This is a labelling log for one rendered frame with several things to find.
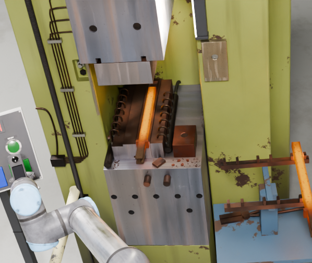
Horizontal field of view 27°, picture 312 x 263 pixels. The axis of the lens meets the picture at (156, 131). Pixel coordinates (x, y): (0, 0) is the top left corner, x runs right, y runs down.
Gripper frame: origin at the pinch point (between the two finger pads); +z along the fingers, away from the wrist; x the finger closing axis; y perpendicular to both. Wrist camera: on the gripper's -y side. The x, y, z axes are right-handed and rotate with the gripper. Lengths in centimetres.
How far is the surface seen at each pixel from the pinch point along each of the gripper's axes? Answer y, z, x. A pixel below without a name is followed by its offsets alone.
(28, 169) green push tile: 0.9, 10.3, 2.5
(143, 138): 2.5, 7.9, 47.3
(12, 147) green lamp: -8.5, 10.6, -0.7
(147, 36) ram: -35, -19, 54
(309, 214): 33, -46, 83
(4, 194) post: 11.1, 29.5, -10.0
